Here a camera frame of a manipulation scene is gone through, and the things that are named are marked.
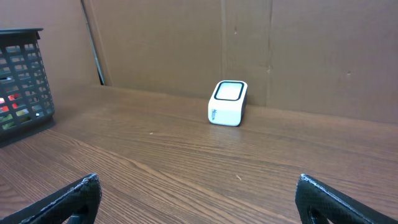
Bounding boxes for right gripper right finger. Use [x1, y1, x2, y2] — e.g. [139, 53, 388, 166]
[295, 174, 397, 224]

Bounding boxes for grey plastic basket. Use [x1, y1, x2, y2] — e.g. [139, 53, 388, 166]
[1, 28, 55, 147]

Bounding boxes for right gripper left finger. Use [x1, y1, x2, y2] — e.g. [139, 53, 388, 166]
[1, 173, 102, 224]

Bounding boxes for white barcode scanner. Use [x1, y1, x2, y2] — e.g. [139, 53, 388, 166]
[208, 80, 248, 126]

